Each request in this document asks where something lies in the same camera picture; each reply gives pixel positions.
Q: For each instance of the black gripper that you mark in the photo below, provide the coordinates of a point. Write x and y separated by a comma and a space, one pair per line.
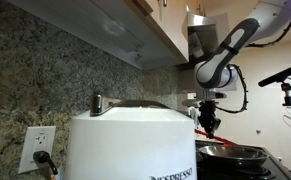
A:
209, 115

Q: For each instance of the orange silicone spatula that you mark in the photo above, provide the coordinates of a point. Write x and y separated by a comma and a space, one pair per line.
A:
225, 140

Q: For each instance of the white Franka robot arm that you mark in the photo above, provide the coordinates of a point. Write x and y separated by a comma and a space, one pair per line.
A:
215, 71

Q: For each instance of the stainless steel pan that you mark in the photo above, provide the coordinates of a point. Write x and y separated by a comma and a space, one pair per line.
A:
235, 156

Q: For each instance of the round door knob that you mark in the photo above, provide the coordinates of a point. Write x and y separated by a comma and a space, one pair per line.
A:
258, 131

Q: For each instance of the Nespresso coffee machine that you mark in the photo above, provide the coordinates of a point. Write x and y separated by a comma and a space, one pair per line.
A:
128, 143

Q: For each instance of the wooden upper cabinet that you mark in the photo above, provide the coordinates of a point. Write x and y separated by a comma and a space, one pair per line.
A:
118, 33

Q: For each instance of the black power plug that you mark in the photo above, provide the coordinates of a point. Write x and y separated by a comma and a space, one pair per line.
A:
41, 156

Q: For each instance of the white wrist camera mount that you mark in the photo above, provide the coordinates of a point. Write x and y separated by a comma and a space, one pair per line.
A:
211, 94

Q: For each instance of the black stereo camera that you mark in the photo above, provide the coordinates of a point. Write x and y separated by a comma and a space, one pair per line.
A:
280, 76

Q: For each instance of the white wall outlet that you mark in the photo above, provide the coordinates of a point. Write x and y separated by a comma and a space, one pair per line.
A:
38, 136

